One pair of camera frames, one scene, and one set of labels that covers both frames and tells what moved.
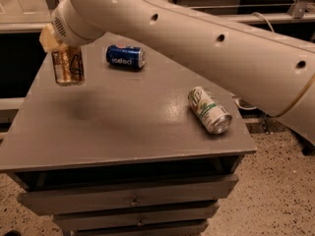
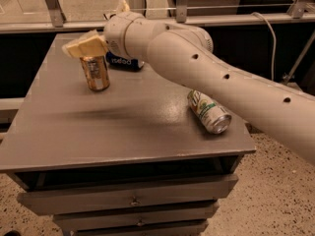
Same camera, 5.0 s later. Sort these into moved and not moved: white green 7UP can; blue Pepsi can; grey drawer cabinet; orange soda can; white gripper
Moved: white gripper; orange soda can
Not moved: white green 7UP can; grey drawer cabinet; blue Pepsi can
